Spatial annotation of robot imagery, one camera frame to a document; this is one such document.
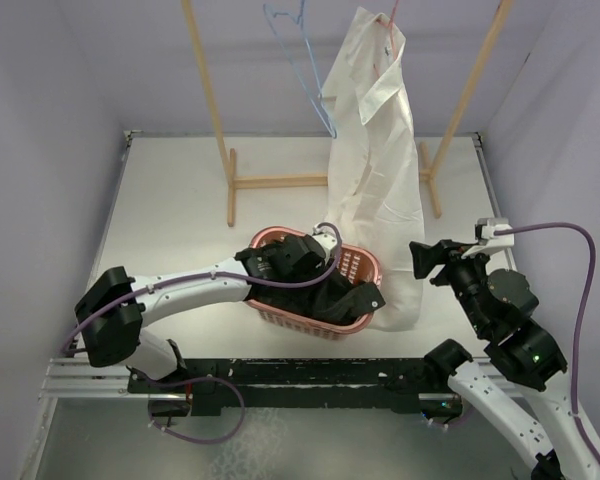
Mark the red wire hanger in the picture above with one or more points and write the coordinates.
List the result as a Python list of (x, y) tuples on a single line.
[(388, 42)]

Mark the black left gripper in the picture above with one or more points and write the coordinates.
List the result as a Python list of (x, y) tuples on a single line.
[(318, 270)]

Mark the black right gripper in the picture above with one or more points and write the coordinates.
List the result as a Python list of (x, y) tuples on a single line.
[(448, 251)]

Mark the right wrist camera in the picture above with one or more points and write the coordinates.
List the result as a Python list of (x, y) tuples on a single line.
[(493, 235)]

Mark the white shirt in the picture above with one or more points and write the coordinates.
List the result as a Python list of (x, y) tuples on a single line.
[(373, 170)]

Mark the pink plastic basket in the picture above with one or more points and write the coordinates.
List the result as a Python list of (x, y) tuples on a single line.
[(355, 264)]

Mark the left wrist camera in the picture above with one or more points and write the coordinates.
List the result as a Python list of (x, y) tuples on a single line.
[(328, 242)]

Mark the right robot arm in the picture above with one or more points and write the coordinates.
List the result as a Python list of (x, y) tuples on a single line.
[(555, 438)]

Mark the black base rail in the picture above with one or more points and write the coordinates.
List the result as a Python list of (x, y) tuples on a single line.
[(403, 386)]

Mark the wooden clothes rack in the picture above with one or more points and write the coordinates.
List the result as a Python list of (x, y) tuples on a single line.
[(429, 170)]

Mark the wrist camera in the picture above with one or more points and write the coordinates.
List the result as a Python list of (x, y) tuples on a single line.
[(328, 242), (493, 235)]

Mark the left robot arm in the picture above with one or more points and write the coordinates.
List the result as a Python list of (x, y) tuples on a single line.
[(115, 313)]

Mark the dark pinstriped shirt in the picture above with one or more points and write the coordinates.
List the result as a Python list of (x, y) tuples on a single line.
[(334, 301)]

